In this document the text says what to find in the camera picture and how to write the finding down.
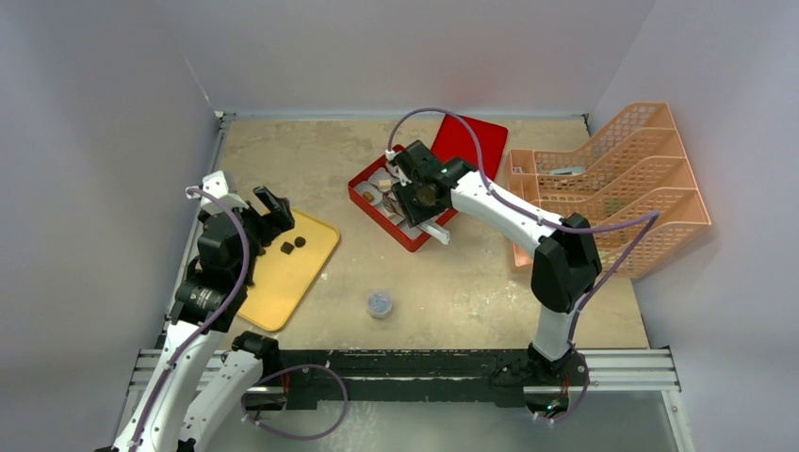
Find small clear round container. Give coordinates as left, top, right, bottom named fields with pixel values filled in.
left=367, top=290, right=393, bottom=319

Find orange mesh file organizer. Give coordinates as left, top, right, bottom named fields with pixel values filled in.
left=502, top=102, right=711, bottom=279

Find dark square chocolate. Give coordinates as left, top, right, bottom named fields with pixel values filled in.
left=281, top=242, right=295, bottom=255

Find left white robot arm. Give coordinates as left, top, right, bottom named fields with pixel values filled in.
left=108, top=180, right=295, bottom=451

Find black metal base rail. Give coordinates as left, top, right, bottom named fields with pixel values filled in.
left=127, top=347, right=681, bottom=413

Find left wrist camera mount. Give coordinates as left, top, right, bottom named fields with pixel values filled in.
left=185, top=170, right=248, bottom=216

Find red box lid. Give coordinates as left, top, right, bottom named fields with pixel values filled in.
left=431, top=112, right=510, bottom=182

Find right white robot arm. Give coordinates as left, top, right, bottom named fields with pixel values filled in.
left=385, top=140, right=602, bottom=383

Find yellow plastic tray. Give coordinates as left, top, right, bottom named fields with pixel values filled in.
left=237, top=209, right=340, bottom=331

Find red compartment box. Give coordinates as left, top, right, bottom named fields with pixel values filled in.
left=347, top=156, right=455, bottom=252

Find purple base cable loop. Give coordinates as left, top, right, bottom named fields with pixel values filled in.
left=240, top=363, right=348, bottom=442

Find metal tweezers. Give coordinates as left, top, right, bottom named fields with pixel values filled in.
left=417, top=220, right=450, bottom=245

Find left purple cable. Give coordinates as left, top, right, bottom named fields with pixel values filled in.
left=124, top=186, right=253, bottom=452

